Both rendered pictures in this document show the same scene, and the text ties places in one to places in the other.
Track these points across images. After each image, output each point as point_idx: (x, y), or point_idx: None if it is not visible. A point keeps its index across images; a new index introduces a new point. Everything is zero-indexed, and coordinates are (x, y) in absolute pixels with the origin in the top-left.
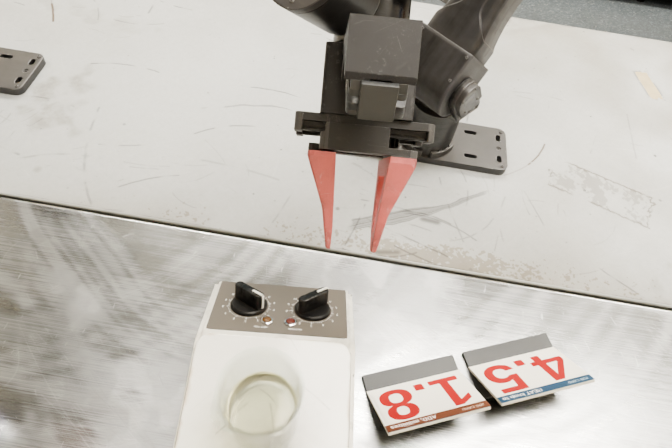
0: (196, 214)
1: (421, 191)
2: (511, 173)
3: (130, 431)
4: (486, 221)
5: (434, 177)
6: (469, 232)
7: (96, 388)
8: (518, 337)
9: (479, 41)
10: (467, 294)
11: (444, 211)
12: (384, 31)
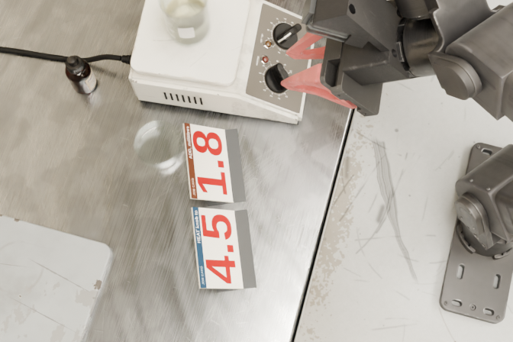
0: None
1: (417, 213)
2: (441, 317)
3: None
4: (378, 269)
5: (435, 230)
6: (366, 249)
7: None
8: (256, 262)
9: (505, 200)
10: (299, 229)
11: (391, 230)
12: None
